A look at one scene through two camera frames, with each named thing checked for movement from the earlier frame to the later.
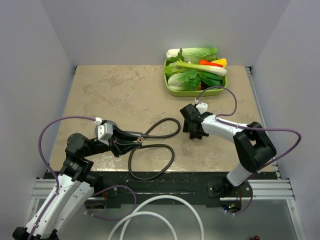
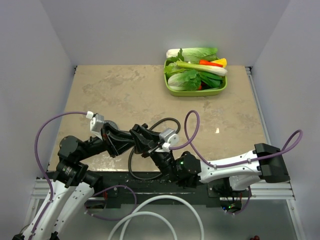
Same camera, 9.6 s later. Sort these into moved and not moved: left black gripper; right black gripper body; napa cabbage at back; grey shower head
Moved: right black gripper body
Not moved: left black gripper; grey shower head; napa cabbage at back
